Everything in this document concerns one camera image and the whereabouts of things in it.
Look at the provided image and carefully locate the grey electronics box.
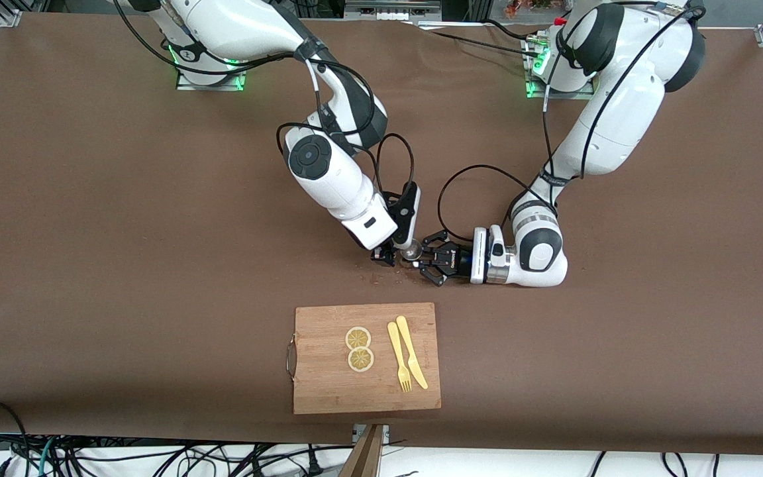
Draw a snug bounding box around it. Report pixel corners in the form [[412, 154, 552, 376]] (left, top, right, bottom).
[[345, 0, 442, 21]]

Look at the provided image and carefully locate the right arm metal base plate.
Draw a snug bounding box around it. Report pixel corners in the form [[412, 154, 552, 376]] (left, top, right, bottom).
[[176, 60, 248, 91]]

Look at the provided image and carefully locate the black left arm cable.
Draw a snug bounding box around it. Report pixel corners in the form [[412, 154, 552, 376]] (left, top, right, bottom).
[[438, 0, 707, 242]]

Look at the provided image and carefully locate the brown table cover sheet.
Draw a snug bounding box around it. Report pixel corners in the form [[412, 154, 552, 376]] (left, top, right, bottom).
[[0, 13, 763, 458]]

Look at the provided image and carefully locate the yellow plastic knife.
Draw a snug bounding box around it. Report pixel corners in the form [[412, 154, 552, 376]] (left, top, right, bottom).
[[396, 315, 429, 390]]

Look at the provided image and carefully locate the yellow plastic fork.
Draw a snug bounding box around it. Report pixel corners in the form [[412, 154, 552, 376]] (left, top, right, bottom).
[[387, 321, 413, 393]]

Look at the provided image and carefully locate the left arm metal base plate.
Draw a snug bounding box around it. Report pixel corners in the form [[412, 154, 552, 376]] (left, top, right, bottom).
[[522, 36, 597, 100]]

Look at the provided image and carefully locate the green cable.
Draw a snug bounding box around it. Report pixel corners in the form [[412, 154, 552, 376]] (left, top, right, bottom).
[[37, 437, 58, 477]]

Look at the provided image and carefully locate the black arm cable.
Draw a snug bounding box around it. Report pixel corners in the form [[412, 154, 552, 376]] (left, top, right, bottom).
[[438, 0, 707, 242], [113, 0, 417, 199]]

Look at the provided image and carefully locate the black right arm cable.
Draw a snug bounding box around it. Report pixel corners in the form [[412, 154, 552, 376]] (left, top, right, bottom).
[[113, 0, 417, 199]]

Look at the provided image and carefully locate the wooden plank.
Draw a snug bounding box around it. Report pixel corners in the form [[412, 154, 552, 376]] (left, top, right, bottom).
[[338, 424, 385, 477]]

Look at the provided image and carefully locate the black base power cable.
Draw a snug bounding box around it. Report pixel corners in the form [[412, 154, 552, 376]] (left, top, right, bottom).
[[415, 20, 541, 60]]

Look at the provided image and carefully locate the bamboo cutting board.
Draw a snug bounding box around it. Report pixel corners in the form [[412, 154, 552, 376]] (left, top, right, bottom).
[[287, 302, 442, 415]]

